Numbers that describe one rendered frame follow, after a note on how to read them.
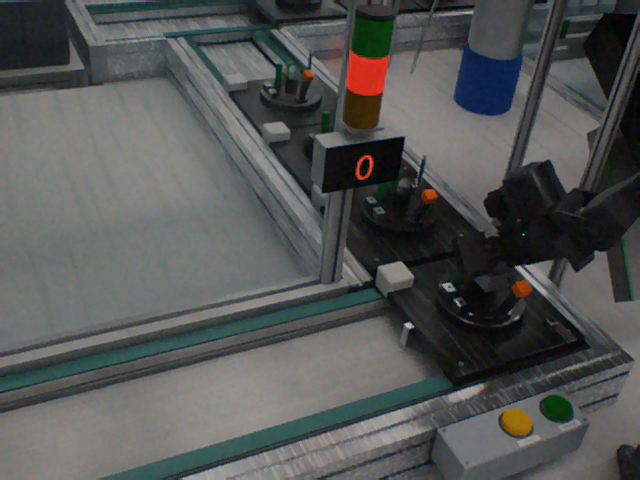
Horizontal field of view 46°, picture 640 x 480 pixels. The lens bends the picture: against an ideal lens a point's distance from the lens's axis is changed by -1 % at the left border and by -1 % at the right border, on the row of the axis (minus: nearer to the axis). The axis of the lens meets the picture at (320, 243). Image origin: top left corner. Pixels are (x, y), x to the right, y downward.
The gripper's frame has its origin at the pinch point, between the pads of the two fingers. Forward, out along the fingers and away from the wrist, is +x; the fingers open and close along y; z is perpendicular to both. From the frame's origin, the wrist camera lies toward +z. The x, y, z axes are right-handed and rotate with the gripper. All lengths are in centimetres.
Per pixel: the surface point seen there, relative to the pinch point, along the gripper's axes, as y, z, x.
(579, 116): -82, 28, 64
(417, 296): 8.3, -4.7, 10.6
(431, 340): 11.5, -11.0, 3.7
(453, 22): -73, 69, 97
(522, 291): 0.7, -6.6, -5.9
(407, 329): 13.2, -8.9, 7.0
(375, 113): 18.2, 21.3, -7.4
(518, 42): -61, 48, 56
